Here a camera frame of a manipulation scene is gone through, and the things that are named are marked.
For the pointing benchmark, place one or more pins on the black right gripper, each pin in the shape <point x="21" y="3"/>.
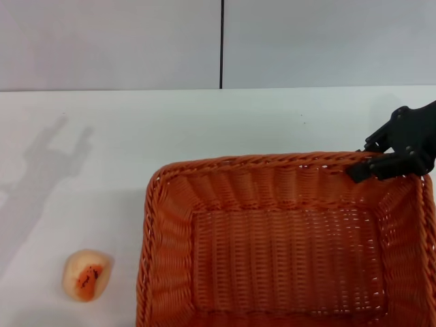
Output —
<point x="420" y="129"/>

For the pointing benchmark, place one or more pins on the orange woven plastic basket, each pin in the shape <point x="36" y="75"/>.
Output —
<point x="279" y="245"/>

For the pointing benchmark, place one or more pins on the cream bun with orange filling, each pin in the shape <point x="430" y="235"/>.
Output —
<point x="81" y="276"/>

